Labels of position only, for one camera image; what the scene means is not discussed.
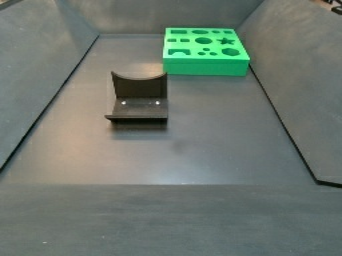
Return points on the black curved holder stand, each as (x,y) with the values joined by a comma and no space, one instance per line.
(140,98)

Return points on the green shape sorter box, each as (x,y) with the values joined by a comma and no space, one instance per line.
(203,51)

